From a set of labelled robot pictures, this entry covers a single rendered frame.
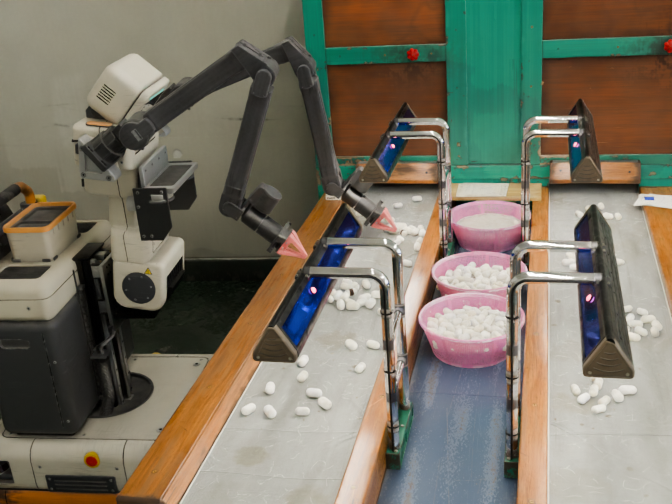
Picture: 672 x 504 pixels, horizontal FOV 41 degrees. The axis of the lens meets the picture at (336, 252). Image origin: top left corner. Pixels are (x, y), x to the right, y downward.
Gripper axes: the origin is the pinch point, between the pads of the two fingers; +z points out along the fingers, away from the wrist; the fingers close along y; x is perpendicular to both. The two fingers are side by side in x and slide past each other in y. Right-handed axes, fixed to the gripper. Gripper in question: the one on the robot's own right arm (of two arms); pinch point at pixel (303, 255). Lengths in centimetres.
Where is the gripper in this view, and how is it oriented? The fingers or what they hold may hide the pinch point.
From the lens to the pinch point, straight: 246.0
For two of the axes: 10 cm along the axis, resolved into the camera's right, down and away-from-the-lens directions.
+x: -5.6, 6.9, 4.5
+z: 8.0, 6.0, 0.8
